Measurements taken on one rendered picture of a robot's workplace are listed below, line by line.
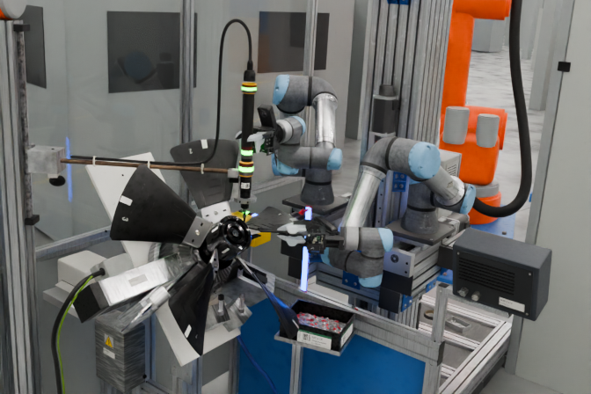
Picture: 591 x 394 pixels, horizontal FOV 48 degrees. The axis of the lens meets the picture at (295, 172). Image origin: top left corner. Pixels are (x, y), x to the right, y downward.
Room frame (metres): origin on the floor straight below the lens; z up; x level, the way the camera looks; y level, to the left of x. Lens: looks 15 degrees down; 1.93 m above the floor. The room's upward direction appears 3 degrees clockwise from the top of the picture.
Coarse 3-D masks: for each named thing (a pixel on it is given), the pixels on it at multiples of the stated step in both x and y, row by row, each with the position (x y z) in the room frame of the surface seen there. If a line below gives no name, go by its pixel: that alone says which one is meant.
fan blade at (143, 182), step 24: (144, 168) 1.80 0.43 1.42; (144, 192) 1.77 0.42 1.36; (168, 192) 1.81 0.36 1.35; (120, 216) 1.72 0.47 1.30; (144, 216) 1.76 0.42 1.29; (168, 216) 1.80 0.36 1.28; (192, 216) 1.83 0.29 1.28; (120, 240) 1.72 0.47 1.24; (144, 240) 1.76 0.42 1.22; (168, 240) 1.80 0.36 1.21
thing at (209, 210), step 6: (216, 204) 1.96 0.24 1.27; (222, 204) 1.96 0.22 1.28; (228, 204) 1.96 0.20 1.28; (204, 210) 1.95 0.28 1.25; (210, 210) 1.95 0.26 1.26; (216, 210) 1.95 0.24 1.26; (222, 210) 1.95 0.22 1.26; (228, 210) 1.95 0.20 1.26; (204, 216) 1.94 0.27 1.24; (210, 216) 1.94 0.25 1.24; (216, 216) 1.94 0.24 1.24; (222, 216) 1.94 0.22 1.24
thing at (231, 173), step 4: (232, 168) 1.98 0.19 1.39; (228, 172) 1.95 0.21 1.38; (232, 172) 1.95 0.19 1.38; (236, 172) 1.95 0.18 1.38; (228, 176) 1.95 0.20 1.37; (232, 176) 1.95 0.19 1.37; (236, 176) 1.95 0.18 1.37; (232, 180) 1.95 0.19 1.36; (236, 180) 1.95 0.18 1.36; (236, 184) 1.95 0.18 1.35; (236, 188) 1.95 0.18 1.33; (236, 192) 1.95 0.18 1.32; (232, 196) 1.95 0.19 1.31; (236, 196) 1.95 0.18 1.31; (252, 196) 1.97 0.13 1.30; (236, 200) 1.94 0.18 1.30; (240, 200) 1.93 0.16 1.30; (244, 200) 1.94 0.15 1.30; (248, 200) 1.94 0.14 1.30; (252, 200) 1.94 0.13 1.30
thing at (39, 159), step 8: (32, 144) 1.99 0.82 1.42; (32, 152) 1.95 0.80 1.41; (40, 152) 1.95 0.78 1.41; (48, 152) 1.95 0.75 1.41; (56, 152) 1.95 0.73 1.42; (64, 152) 2.01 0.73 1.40; (32, 160) 1.95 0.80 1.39; (40, 160) 1.95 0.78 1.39; (48, 160) 1.95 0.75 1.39; (56, 160) 1.95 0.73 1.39; (32, 168) 1.95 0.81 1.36; (40, 168) 1.95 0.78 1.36; (48, 168) 1.95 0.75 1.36; (56, 168) 1.95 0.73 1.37; (64, 168) 2.01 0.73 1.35
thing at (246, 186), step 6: (252, 66) 1.96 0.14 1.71; (246, 72) 1.95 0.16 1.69; (252, 72) 1.95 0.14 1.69; (246, 78) 1.95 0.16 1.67; (252, 78) 1.95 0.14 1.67; (240, 180) 1.96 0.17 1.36; (246, 180) 1.95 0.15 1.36; (240, 186) 1.96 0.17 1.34; (246, 186) 1.95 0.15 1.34; (240, 192) 1.96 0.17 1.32; (246, 192) 1.95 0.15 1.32; (246, 198) 1.95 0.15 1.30; (246, 204) 1.95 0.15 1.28
